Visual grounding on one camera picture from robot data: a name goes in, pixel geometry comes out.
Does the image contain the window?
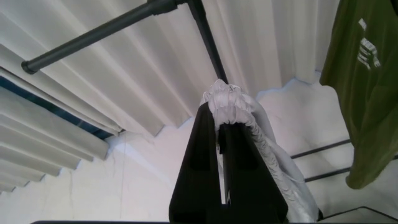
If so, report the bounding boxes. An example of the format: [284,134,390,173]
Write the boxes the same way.
[0,76,124,140]

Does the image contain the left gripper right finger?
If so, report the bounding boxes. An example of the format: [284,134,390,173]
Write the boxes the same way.
[219,123,289,222]

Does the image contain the black clothes rack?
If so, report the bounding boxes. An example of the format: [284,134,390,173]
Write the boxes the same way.
[21,0,398,183]

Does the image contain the green printed sleeveless shirt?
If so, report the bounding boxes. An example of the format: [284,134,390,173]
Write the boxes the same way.
[319,0,398,190]

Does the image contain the pale grey shorts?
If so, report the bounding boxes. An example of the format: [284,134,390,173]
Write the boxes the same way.
[200,78,323,222]

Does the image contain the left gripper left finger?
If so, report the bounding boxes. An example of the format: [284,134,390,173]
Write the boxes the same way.
[169,102,224,222]

